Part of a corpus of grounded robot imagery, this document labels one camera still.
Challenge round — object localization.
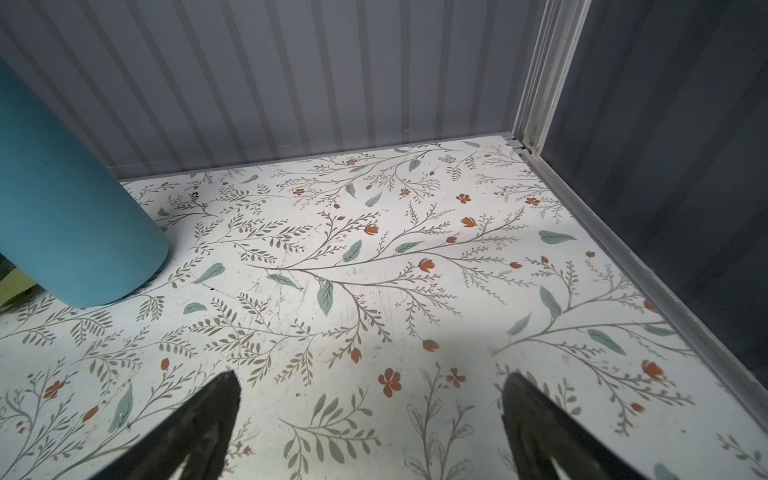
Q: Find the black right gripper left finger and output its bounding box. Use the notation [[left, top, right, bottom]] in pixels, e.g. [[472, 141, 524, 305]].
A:
[[94, 371, 241, 479]]

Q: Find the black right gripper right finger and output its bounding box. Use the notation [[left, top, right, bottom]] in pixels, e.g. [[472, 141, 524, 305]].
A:
[[502, 373, 644, 479]]

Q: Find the teal cylindrical vase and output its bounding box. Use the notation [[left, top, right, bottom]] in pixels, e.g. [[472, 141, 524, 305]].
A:
[[1, 64, 170, 308]]

